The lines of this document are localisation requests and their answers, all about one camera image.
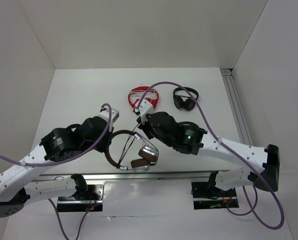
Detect thin black headphone cable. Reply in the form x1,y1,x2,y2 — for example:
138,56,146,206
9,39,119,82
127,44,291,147
116,122,157,170

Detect brown silver headphones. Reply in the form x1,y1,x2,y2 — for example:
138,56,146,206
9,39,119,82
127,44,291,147
104,129,159,173

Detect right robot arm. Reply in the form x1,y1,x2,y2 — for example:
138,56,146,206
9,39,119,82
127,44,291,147
137,112,280,196

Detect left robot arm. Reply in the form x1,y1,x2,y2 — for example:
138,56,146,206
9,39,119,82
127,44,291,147
0,116,115,218

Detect red headphones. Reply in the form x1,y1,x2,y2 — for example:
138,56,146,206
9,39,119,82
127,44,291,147
127,85,161,111

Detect black headphones near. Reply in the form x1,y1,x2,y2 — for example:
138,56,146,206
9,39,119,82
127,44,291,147
179,121,200,131

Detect black headphones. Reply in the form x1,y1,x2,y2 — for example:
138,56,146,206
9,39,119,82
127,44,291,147
172,87,196,112
179,121,200,131

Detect black headphones far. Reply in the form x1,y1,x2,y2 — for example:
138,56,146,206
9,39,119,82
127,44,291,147
172,87,196,112

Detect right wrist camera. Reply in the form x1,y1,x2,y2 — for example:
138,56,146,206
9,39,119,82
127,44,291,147
134,100,155,125

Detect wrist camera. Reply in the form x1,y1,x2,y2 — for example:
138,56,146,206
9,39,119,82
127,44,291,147
134,100,155,125
97,107,120,124

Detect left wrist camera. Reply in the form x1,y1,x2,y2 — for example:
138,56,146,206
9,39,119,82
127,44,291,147
97,107,120,124

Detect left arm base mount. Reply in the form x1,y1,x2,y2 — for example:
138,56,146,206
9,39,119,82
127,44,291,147
56,182,105,213

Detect aluminium front rail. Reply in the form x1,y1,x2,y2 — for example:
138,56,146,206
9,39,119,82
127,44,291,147
36,170,227,186

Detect aluminium side rail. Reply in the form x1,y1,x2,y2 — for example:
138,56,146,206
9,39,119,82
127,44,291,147
220,68,254,146

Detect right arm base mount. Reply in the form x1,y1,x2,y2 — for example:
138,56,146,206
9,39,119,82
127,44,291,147
191,182,239,210

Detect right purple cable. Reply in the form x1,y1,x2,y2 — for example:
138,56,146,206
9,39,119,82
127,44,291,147
136,81,285,230

